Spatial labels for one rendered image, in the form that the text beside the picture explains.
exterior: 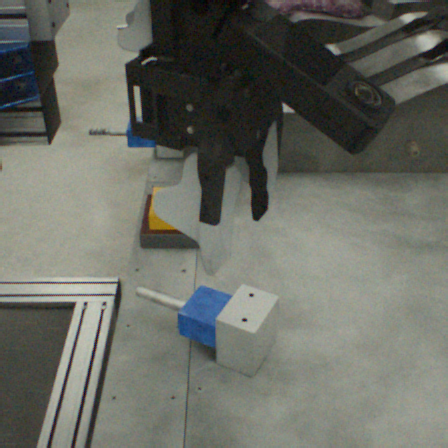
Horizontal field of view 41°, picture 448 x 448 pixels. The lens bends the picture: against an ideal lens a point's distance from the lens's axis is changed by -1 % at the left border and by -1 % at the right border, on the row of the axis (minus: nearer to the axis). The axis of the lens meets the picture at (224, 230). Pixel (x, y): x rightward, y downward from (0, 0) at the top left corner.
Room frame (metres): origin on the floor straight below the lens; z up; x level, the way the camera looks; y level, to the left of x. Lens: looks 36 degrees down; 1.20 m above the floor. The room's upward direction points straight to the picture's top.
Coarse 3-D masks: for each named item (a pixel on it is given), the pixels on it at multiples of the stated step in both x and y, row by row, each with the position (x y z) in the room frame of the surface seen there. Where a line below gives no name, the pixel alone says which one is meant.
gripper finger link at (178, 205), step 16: (192, 160) 0.36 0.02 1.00; (192, 176) 0.35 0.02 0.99; (240, 176) 0.36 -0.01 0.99; (160, 192) 0.36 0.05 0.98; (176, 192) 0.36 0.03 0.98; (192, 192) 0.35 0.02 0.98; (224, 192) 0.33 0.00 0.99; (160, 208) 0.36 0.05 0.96; (176, 208) 0.35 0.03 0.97; (192, 208) 0.35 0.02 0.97; (224, 208) 0.33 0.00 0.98; (176, 224) 0.35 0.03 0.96; (192, 224) 0.34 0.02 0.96; (208, 224) 0.33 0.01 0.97; (224, 224) 0.33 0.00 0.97; (208, 240) 0.33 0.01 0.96; (224, 240) 0.33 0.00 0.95; (208, 256) 0.33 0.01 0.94; (224, 256) 0.34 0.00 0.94; (208, 272) 0.34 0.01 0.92
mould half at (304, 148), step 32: (384, 32) 0.91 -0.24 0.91; (352, 64) 0.85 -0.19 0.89; (384, 64) 0.80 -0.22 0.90; (416, 96) 0.69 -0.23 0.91; (288, 128) 0.69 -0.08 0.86; (384, 128) 0.69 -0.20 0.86; (416, 128) 0.69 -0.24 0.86; (288, 160) 0.69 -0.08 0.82; (320, 160) 0.69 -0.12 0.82; (352, 160) 0.69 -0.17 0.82; (384, 160) 0.69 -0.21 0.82; (416, 160) 0.69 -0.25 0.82
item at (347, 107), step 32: (256, 0) 0.39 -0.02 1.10; (224, 32) 0.36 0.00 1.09; (256, 32) 0.35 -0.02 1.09; (288, 32) 0.37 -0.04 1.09; (256, 64) 0.35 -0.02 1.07; (288, 64) 0.34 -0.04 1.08; (320, 64) 0.35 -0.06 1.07; (288, 96) 0.34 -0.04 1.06; (320, 96) 0.33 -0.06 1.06; (352, 96) 0.33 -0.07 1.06; (384, 96) 0.34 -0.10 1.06; (320, 128) 0.33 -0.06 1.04; (352, 128) 0.32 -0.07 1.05
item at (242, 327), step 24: (144, 288) 0.42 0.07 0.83; (240, 288) 0.40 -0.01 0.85; (192, 312) 0.38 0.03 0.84; (216, 312) 0.38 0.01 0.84; (240, 312) 0.37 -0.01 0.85; (264, 312) 0.37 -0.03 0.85; (192, 336) 0.37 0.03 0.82; (216, 336) 0.36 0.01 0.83; (240, 336) 0.35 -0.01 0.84; (264, 336) 0.36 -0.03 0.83; (240, 360) 0.35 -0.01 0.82
